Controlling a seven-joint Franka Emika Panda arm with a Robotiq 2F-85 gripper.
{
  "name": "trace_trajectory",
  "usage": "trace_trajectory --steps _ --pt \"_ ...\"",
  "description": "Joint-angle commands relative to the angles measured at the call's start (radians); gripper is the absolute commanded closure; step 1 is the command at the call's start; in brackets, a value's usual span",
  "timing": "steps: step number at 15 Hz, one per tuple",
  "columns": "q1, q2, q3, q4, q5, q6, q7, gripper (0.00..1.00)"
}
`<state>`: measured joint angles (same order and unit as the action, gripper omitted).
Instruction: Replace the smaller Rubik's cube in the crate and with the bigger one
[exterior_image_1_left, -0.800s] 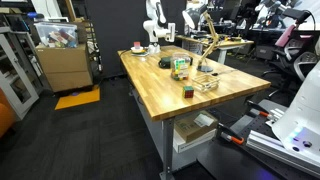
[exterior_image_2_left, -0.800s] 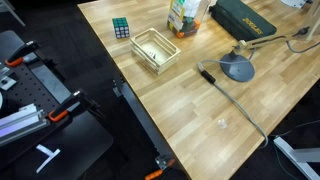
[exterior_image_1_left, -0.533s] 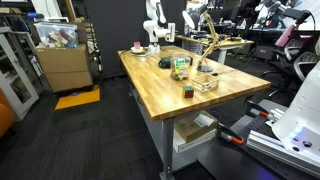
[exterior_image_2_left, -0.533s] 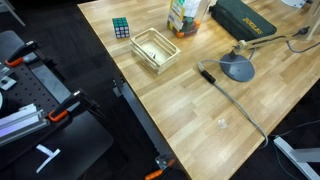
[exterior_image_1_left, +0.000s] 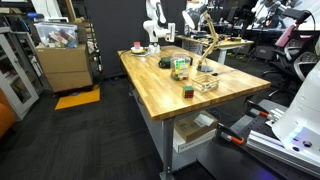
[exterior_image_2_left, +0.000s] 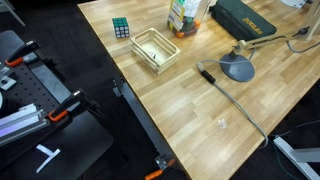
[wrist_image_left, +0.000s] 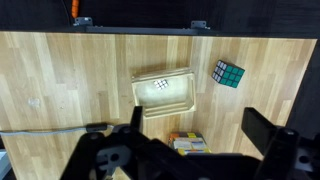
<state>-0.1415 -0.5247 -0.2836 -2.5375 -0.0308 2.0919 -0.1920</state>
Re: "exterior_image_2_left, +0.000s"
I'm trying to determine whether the grey metal leg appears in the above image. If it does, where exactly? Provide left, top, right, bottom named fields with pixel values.
left=0, top=0, right=26, bottom=27

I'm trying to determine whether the grey round lamp base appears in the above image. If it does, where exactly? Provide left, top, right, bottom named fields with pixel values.
left=219, top=53, right=256, bottom=83

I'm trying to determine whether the white metal frame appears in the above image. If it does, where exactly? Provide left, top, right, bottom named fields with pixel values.
left=273, top=135, right=320, bottom=180

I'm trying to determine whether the orange clamp handle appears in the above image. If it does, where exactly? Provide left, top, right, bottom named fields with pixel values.
left=143, top=158, right=177, bottom=180

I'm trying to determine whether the light wooden slat crate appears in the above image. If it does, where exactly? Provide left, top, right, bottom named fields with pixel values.
left=129, top=27, right=182, bottom=76

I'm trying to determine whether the grey metal table rail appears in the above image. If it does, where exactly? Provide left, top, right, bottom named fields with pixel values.
left=112, top=76, right=176, bottom=171

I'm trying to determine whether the clear bag of colourful items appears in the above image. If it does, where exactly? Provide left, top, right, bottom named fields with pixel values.
left=166, top=0, right=212, bottom=39

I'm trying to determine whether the white tape strip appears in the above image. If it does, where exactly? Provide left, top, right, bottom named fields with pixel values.
left=35, top=143, right=62, bottom=174

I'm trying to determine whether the dark green tool case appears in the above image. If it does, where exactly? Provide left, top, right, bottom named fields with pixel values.
left=209, top=0, right=278, bottom=42

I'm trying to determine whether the black rounded mat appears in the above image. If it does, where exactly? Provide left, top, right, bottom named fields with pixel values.
left=0, top=109, right=114, bottom=180

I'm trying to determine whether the white round object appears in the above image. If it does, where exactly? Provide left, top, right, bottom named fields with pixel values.
left=279, top=0, right=308, bottom=9

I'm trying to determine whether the black orange bar clamp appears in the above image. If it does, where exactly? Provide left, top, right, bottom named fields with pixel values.
left=47, top=89, right=101, bottom=123
left=3, top=40, right=54, bottom=68

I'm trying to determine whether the thin dark floor cable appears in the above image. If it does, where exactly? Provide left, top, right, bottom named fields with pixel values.
left=269, top=119, right=320, bottom=138

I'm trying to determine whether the grey cable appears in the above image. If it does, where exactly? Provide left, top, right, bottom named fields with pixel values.
left=197, top=49, right=270, bottom=148

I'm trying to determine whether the small clear plastic piece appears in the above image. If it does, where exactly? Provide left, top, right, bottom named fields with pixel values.
left=217, top=118, right=229, bottom=130

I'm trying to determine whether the aluminium extrusion profile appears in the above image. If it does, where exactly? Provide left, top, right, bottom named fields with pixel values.
left=0, top=103, right=51, bottom=148

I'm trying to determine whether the black perforated board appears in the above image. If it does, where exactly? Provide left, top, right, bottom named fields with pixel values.
left=0, top=61, right=73, bottom=134

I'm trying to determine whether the small metal bracket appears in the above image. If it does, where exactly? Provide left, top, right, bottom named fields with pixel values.
left=0, top=66, right=18, bottom=92

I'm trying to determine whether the grey metal plate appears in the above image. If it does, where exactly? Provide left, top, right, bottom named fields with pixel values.
left=29, top=63, right=73, bottom=104

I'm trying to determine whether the black cable connector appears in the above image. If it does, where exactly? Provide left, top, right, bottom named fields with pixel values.
left=200, top=69, right=217, bottom=84

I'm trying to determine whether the large Rubik's cube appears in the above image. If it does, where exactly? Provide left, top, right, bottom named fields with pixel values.
left=111, top=16, right=131, bottom=39

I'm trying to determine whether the black lamp cable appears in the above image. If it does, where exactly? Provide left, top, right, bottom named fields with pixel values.
left=248, top=25, right=320, bottom=54

